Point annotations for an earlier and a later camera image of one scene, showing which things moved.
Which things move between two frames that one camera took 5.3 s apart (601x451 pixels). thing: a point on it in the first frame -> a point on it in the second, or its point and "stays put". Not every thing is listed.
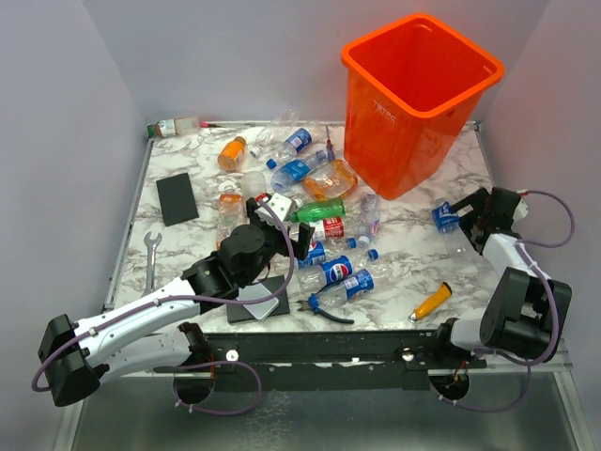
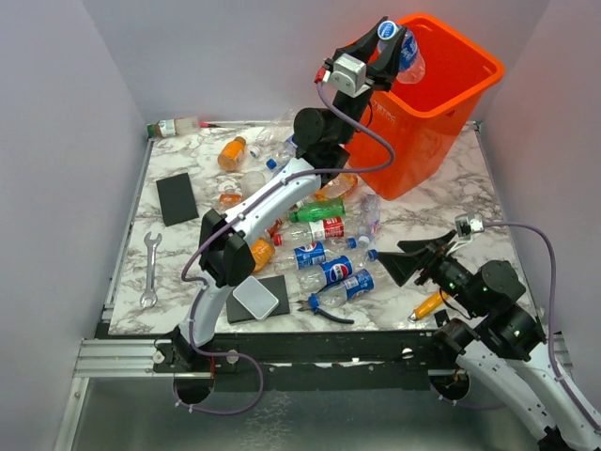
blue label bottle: [362, 282] stays put
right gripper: [482, 195] -> [401, 265]
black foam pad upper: [177, 198] stays put
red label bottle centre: [329, 228] stays put
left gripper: [300, 246] -> [379, 74]
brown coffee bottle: [177, 126] stays put
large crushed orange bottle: [331, 180] stays put
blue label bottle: [445, 219] -> [411, 67]
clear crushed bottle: [368, 218] stays put
